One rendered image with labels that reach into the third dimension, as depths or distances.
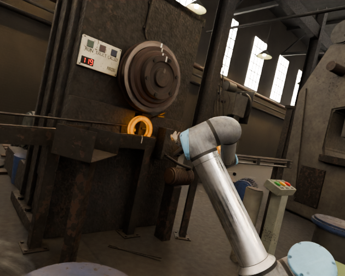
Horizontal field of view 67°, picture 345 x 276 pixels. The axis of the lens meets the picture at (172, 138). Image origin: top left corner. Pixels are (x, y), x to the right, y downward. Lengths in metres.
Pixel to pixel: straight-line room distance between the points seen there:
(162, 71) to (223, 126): 0.81
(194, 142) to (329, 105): 3.11
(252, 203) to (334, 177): 2.03
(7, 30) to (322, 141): 7.00
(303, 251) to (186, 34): 1.71
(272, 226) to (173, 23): 1.60
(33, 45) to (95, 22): 6.06
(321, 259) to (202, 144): 0.57
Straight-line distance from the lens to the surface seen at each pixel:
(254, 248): 1.05
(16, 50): 7.70
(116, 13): 1.87
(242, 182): 3.55
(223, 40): 6.40
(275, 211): 1.85
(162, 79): 1.72
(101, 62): 1.75
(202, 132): 1.02
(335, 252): 2.04
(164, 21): 2.09
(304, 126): 4.08
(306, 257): 1.10
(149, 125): 1.82
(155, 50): 1.78
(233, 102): 9.61
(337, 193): 3.74
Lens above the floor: 0.81
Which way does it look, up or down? 2 degrees down
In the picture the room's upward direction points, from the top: 12 degrees clockwise
